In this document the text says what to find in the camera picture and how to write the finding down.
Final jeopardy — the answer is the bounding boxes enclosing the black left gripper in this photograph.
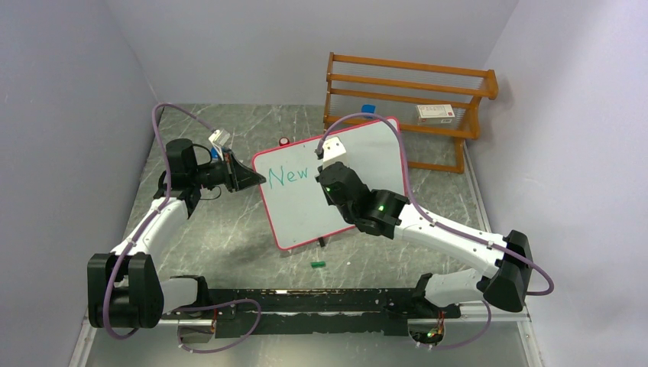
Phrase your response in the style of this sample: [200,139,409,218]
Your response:
[189,149,264,193]

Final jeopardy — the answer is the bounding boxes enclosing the pink framed whiteboard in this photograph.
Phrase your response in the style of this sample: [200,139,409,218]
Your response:
[251,116,409,252]

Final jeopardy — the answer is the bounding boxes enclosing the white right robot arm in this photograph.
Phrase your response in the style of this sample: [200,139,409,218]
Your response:
[316,162,533,317]

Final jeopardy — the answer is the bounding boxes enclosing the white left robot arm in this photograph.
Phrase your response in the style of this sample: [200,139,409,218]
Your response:
[87,138,266,329]

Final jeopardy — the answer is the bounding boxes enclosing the blue block on shelf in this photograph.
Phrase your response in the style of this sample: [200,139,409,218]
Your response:
[361,104,376,114]

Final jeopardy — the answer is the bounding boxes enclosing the white red small box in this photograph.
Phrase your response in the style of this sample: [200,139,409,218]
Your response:
[416,104,455,125]

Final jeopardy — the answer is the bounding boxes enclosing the wooden shelf rack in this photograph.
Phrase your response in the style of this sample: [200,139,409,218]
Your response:
[323,53,499,174]

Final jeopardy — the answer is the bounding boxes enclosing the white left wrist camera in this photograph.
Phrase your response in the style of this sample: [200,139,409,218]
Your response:
[208,129,231,151]

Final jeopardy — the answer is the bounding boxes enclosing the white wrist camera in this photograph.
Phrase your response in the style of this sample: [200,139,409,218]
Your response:
[316,136,349,169]
[208,129,231,151]

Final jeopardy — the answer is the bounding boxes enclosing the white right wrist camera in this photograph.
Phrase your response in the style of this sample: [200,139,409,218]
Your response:
[316,136,349,169]

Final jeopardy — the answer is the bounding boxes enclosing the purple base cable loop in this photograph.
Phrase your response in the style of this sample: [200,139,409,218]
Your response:
[176,298,262,355]

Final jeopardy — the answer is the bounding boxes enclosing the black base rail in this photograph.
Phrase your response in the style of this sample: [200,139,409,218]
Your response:
[210,288,461,339]

